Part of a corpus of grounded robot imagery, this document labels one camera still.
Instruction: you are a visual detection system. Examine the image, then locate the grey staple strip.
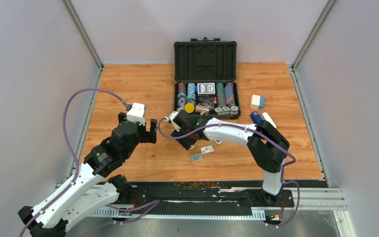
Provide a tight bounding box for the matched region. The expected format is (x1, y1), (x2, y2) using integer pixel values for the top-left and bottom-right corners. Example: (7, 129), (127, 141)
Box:
(190, 153), (204, 162)

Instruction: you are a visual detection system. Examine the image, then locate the grey green white stapler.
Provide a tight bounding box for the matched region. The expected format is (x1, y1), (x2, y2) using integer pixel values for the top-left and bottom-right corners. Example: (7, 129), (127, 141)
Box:
(200, 111), (208, 117)

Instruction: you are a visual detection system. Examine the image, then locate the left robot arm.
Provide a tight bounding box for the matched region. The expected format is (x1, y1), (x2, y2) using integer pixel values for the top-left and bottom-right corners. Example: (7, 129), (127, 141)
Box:
(18, 111), (158, 237)

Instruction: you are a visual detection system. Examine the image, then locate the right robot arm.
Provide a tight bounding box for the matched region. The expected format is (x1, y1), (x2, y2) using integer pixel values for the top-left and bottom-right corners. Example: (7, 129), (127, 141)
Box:
(165, 111), (290, 206)

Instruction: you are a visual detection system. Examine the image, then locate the blue stapler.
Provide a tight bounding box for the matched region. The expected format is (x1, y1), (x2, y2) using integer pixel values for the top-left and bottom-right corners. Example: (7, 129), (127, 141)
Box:
(250, 111), (263, 124)

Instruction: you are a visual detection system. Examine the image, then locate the yellow dealer chip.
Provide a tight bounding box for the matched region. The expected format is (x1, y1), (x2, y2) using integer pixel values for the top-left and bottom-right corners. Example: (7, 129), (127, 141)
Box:
(185, 103), (195, 114)

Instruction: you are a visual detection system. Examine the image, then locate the blue playing card deck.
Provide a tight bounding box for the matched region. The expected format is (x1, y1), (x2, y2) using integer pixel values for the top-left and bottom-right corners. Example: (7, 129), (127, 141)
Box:
(197, 83), (216, 95)

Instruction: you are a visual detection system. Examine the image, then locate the black poker chip case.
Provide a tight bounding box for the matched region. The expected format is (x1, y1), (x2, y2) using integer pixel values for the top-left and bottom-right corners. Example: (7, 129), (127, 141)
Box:
(172, 38), (241, 119)

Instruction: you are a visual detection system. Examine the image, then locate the white blue toy block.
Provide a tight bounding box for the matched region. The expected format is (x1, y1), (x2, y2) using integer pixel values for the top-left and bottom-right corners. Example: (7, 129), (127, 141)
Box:
(250, 94), (265, 110)

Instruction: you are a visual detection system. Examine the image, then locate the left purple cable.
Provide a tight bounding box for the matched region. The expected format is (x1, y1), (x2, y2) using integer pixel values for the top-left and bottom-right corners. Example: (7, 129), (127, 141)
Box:
(18, 88), (160, 237)

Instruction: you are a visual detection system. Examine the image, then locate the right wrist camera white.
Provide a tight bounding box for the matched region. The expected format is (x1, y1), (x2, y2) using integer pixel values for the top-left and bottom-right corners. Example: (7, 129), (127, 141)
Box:
(166, 111), (178, 123)

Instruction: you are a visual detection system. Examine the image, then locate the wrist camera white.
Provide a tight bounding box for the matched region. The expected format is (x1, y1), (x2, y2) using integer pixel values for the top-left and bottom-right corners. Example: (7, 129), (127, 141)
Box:
(126, 103), (146, 125)
(166, 111), (178, 123)

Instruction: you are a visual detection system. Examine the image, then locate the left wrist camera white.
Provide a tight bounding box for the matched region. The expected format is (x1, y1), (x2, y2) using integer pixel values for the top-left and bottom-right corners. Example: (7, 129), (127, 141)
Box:
(126, 103), (146, 125)

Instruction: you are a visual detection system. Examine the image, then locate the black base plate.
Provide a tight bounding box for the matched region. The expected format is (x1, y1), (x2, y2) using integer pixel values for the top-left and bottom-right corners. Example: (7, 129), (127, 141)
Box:
(115, 181), (295, 216)

